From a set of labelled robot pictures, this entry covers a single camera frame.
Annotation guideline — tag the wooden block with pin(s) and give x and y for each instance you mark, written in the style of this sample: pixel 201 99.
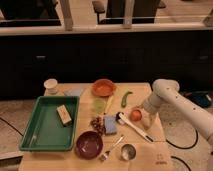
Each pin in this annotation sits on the wooden block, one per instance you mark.
pixel 64 115

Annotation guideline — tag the orange bowl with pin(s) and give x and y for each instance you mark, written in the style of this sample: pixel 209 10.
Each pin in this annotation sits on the orange bowl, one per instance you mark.
pixel 103 87

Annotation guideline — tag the blue sponge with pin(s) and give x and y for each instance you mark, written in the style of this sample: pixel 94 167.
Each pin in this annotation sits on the blue sponge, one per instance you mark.
pixel 110 125

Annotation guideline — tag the green chili pepper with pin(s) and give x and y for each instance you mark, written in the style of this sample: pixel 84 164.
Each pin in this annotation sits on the green chili pepper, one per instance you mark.
pixel 124 99

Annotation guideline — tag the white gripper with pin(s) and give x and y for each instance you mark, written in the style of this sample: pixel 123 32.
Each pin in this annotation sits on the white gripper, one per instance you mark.
pixel 148 119

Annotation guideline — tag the brown grape bunch toy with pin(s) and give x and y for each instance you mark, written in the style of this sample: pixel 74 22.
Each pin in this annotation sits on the brown grape bunch toy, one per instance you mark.
pixel 97 125

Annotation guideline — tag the green plastic tray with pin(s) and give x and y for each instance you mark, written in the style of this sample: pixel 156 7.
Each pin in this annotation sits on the green plastic tray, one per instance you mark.
pixel 45 130

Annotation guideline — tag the red apple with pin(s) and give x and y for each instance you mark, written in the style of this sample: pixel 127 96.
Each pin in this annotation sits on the red apple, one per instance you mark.
pixel 135 115

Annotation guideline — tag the white paper cup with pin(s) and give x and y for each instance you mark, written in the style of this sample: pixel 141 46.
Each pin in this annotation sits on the white paper cup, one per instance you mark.
pixel 51 86

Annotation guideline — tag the yellow banana toy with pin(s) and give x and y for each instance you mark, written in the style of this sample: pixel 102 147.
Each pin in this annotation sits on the yellow banana toy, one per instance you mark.
pixel 108 104

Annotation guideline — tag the green lettuce toy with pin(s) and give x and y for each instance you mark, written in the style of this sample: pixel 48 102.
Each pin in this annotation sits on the green lettuce toy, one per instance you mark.
pixel 99 105

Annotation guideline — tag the grey cloth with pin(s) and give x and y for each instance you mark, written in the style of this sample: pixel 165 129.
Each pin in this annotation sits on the grey cloth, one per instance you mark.
pixel 74 92

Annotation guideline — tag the purple bowl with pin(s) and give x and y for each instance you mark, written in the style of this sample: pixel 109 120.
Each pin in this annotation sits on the purple bowl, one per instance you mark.
pixel 89 145

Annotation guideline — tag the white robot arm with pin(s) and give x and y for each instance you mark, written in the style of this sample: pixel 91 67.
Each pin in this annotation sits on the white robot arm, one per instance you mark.
pixel 164 90

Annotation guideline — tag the blue object on floor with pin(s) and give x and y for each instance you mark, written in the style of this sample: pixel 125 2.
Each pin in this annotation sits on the blue object on floor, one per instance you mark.
pixel 201 99

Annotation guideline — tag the white black kitchen tool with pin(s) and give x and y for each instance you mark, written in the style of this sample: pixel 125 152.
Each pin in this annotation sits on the white black kitchen tool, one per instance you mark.
pixel 121 117

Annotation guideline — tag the small metal cup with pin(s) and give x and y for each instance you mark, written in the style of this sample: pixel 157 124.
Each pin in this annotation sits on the small metal cup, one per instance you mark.
pixel 128 152

